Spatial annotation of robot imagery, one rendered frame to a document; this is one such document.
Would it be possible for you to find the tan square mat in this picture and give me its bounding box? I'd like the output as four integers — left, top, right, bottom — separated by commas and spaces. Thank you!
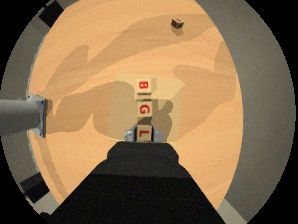
108, 72, 183, 148

